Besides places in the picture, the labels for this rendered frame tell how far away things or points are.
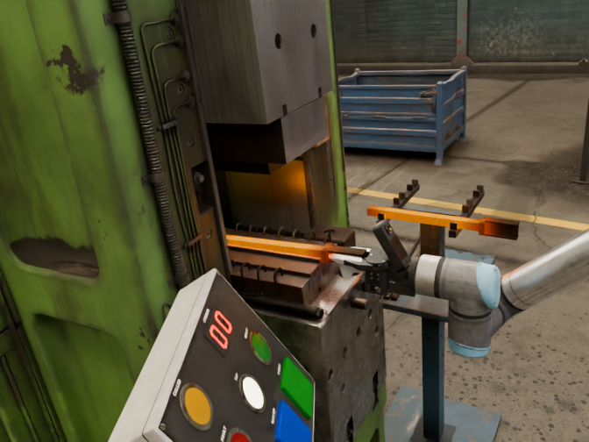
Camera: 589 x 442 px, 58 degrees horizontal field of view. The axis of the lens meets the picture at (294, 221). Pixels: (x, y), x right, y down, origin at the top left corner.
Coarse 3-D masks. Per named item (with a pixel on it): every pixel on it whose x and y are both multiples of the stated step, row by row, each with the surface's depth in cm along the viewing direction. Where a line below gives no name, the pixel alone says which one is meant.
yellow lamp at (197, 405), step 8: (192, 392) 63; (200, 392) 64; (192, 400) 62; (200, 400) 63; (192, 408) 61; (200, 408) 62; (208, 408) 63; (192, 416) 60; (200, 416) 61; (208, 416) 63
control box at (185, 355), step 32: (192, 288) 84; (224, 288) 84; (192, 320) 72; (256, 320) 87; (160, 352) 70; (192, 352) 68; (224, 352) 73; (288, 352) 91; (160, 384) 62; (192, 384) 64; (224, 384) 70; (128, 416) 61; (160, 416) 57; (224, 416) 66; (256, 416) 72
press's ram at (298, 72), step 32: (192, 0) 96; (224, 0) 93; (256, 0) 92; (288, 0) 102; (320, 0) 113; (192, 32) 99; (224, 32) 96; (256, 32) 93; (288, 32) 103; (320, 32) 114; (224, 64) 99; (256, 64) 96; (288, 64) 104; (320, 64) 116; (224, 96) 102; (256, 96) 98; (288, 96) 105
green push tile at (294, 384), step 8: (288, 360) 87; (288, 368) 86; (296, 368) 88; (288, 376) 84; (296, 376) 87; (304, 376) 89; (280, 384) 82; (288, 384) 83; (296, 384) 85; (304, 384) 88; (288, 392) 82; (296, 392) 84; (304, 392) 86; (312, 392) 88; (296, 400) 82; (304, 400) 84; (304, 408) 83
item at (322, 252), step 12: (228, 240) 140; (240, 240) 138; (252, 240) 137; (264, 240) 136; (276, 240) 135; (288, 252) 131; (300, 252) 130; (312, 252) 128; (324, 252) 125; (336, 252) 125; (348, 252) 123; (360, 252) 123
